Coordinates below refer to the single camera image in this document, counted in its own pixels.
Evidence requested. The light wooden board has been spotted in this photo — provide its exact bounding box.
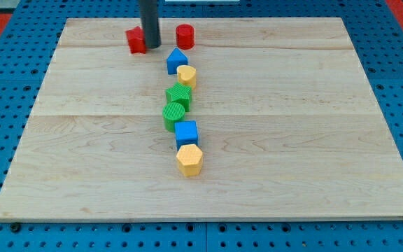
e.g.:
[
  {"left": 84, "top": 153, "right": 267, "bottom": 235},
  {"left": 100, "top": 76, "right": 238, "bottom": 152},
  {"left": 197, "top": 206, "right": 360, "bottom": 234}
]
[{"left": 0, "top": 17, "right": 403, "bottom": 223}]

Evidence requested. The blue cube block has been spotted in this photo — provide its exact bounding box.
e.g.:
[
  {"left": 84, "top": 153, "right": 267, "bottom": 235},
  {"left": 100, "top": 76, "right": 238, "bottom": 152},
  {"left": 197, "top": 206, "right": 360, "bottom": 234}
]
[{"left": 174, "top": 120, "right": 199, "bottom": 150}]

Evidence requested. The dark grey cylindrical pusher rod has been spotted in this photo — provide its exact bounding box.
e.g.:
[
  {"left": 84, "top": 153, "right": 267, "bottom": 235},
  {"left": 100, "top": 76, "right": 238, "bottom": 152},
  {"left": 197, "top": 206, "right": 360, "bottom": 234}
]
[{"left": 138, "top": 0, "right": 162, "bottom": 49}]

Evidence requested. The yellow hexagon block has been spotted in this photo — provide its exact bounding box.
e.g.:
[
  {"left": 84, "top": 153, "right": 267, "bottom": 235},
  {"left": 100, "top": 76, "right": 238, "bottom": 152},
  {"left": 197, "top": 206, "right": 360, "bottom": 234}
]
[{"left": 176, "top": 144, "right": 204, "bottom": 177}]

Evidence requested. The blue triangle block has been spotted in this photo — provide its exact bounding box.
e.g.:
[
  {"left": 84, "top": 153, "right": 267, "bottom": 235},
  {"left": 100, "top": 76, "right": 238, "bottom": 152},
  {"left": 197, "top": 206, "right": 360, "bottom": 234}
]
[{"left": 166, "top": 48, "right": 189, "bottom": 75}]

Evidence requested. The yellow heart block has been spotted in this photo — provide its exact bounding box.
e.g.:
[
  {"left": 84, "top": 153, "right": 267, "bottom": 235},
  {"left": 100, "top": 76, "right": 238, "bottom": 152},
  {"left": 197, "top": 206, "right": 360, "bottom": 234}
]
[{"left": 176, "top": 65, "right": 197, "bottom": 89}]

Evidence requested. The green cylinder block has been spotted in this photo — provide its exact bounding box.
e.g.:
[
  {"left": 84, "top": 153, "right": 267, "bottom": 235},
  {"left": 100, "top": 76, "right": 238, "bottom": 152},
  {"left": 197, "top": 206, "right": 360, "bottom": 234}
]
[{"left": 162, "top": 102, "right": 185, "bottom": 132}]

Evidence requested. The red cylinder block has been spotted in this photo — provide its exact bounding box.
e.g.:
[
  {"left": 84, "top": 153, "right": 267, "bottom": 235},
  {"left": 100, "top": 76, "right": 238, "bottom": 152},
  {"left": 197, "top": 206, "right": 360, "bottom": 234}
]
[{"left": 176, "top": 24, "right": 195, "bottom": 50}]

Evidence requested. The red pentagon block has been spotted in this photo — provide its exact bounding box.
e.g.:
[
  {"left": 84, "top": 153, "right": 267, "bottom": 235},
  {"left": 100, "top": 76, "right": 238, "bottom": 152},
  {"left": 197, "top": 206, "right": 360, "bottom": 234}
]
[{"left": 125, "top": 26, "right": 147, "bottom": 54}]

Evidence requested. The green star block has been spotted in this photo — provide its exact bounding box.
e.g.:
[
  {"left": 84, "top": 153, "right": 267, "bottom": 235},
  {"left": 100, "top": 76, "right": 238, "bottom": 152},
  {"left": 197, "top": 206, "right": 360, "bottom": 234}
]
[{"left": 165, "top": 82, "right": 192, "bottom": 112}]

